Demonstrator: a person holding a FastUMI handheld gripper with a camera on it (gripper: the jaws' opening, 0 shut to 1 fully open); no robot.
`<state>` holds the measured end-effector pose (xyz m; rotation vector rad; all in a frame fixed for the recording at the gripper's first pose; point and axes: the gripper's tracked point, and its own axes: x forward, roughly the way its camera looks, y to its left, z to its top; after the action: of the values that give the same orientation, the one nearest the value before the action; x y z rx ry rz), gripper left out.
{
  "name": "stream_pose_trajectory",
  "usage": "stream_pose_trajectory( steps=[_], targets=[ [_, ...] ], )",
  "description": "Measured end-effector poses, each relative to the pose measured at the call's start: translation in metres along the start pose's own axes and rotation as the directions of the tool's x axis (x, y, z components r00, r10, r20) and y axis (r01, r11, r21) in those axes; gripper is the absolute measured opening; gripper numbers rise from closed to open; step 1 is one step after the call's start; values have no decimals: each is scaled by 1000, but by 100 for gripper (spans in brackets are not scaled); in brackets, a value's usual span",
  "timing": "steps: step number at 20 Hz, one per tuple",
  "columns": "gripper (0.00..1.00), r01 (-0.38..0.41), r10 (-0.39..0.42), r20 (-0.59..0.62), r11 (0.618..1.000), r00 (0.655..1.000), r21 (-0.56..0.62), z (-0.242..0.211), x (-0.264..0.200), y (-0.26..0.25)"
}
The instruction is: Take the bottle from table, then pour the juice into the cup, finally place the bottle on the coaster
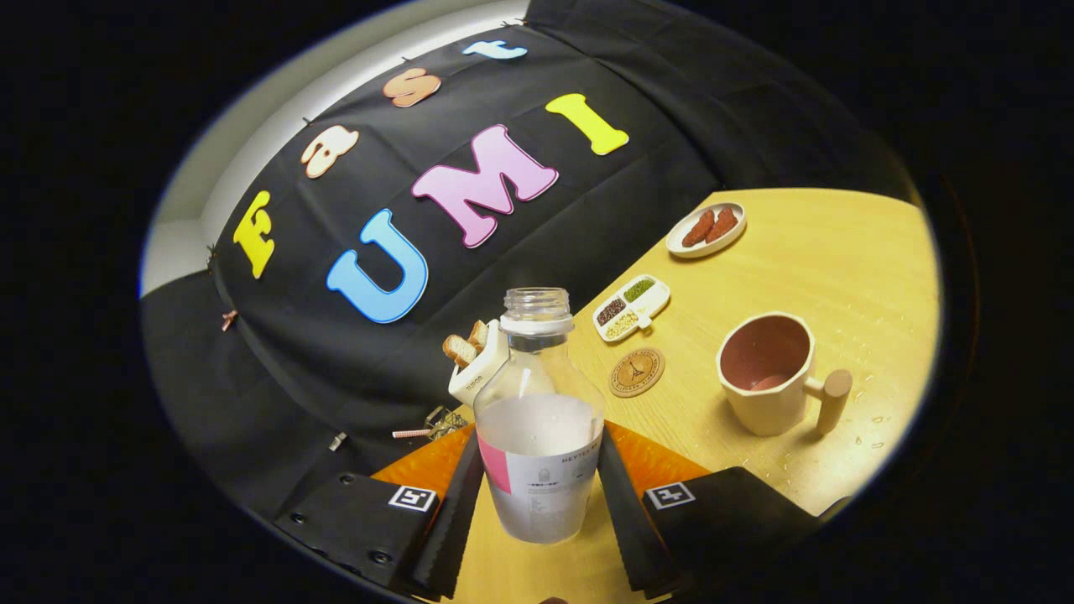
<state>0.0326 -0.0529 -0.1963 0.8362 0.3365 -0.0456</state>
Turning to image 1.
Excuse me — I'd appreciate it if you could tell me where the black backdrop cloth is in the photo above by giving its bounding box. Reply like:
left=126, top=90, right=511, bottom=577
left=141, top=0, right=920, bottom=523

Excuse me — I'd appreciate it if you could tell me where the round cork coaster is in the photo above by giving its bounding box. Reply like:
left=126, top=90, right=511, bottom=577
left=609, top=347, right=666, bottom=398

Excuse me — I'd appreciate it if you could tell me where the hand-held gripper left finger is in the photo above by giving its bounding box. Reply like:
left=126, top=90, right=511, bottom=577
left=273, top=424, right=487, bottom=601

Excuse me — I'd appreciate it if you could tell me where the cream cup with wooden handle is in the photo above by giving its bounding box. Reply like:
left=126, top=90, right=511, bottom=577
left=716, top=312, right=853, bottom=438

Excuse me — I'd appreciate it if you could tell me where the wire mesh holder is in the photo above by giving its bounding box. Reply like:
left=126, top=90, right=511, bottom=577
left=424, top=406, right=469, bottom=442

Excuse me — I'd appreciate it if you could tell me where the clear glass juice bottle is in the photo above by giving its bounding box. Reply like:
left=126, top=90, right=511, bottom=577
left=474, top=287, right=606, bottom=545

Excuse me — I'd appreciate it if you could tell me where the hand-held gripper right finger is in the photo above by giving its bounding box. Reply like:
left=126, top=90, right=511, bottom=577
left=597, top=419, right=827, bottom=599

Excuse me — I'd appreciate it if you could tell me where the white oval plate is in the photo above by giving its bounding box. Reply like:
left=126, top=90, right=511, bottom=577
left=666, top=202, right=747, bottom=258

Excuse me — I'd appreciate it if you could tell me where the cream toaster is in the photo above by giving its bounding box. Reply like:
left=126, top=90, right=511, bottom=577
left=447, top=319, right=511, bottom=408

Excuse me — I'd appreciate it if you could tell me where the wooden table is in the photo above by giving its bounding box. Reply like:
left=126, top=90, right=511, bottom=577
left=373, top=188, right=941, bottom=604

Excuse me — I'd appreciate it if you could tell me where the white divided snack dish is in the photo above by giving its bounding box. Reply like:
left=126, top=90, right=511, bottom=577
left=592, top=274, right=671, bottom=343

